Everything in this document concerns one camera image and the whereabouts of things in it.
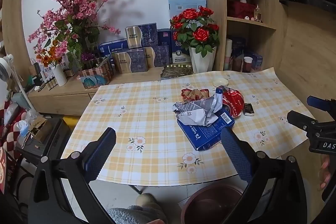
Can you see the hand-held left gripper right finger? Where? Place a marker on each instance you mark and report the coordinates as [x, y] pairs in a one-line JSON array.
[[236, 155]]

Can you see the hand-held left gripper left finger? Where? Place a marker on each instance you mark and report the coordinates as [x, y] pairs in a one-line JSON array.
[[101, 148]]

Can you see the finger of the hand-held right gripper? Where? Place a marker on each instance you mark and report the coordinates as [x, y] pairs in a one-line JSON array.
[[313, 101], [299, 119]]

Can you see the blue carton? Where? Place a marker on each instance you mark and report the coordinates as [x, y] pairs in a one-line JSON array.
[[204, 137]]

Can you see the small black packet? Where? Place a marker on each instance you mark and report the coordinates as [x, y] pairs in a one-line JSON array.
[[248, 109]]

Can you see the red plastic package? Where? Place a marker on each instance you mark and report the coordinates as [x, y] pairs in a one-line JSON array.
[[233, 103]]

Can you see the maroon plastic bin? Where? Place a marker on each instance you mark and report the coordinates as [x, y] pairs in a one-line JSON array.
[[210, 203]]

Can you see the grey white paper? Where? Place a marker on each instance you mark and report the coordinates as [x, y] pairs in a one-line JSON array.
[[197, 108]]

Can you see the red gold wrapper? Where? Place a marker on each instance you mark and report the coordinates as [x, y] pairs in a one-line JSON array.
[[191, 94]]

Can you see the person's right hand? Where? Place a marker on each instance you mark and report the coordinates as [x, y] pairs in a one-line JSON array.
[[325, 176]]

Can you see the black stool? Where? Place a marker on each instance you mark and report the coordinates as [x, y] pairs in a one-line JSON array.
[[50, 142]]

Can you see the small cardboard box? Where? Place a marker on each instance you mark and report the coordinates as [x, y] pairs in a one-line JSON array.
[[38, 128]]

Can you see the small blue purple box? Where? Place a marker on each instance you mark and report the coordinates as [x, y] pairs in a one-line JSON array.
[[257, 61]]

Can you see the beige slipper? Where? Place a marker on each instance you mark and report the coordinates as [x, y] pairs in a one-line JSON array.
[[147, 201]]

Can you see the red cup with white lid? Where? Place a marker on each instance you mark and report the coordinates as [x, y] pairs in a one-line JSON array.
[[247, 65]]

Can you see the person's fluffy grey left leg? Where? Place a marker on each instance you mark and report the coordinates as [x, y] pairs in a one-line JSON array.
[[131, 216]]

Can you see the white round lid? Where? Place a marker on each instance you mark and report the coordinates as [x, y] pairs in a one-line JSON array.
[[220, 81]]

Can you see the row of small bottles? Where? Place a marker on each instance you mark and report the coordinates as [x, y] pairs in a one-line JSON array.
[[50, 83]]

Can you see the white ribbed vase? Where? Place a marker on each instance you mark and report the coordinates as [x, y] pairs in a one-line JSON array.
[[60, 74]]

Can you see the dark navy bag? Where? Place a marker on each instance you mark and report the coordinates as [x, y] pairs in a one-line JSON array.
[[239, 56]]

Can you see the red white checked cloth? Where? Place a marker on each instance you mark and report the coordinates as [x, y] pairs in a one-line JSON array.
[[10, 129]]

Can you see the stack of paper cups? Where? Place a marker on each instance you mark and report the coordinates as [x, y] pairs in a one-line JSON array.
[[228, 56]]

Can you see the white faceted vase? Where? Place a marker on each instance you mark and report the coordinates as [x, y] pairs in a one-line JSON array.
[[202, 62]]

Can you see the flat blue box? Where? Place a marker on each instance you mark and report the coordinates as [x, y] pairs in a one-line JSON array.
[[113, 48]]

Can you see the clear perfume bottle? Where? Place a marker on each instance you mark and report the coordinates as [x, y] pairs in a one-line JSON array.
[[257, 14]]

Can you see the orange artificial flowers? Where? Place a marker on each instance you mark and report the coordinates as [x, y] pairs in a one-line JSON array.
[[48, 54]]

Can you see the blue white carton box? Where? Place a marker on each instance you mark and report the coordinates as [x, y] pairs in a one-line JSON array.
[[179, 52]]

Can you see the white clip fan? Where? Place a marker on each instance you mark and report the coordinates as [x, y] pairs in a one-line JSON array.
[[6, 64]]

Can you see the dark blue upright box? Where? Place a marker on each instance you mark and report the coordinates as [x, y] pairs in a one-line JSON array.
[[164, 37]]

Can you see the wooden shelf unit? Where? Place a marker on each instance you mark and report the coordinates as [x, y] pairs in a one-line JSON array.
[[214, 16]]

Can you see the red artificial rose bouquet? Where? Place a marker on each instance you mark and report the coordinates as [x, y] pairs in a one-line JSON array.
[[197, 29]]

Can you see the pink artificial blossom arrangement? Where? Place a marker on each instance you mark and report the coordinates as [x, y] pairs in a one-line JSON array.
[[78, 3]]

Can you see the large light blue box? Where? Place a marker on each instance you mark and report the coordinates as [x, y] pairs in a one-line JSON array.
[[181, 7]]

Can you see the black folding table frame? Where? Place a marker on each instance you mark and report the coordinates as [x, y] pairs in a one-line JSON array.
[[136, 189]]

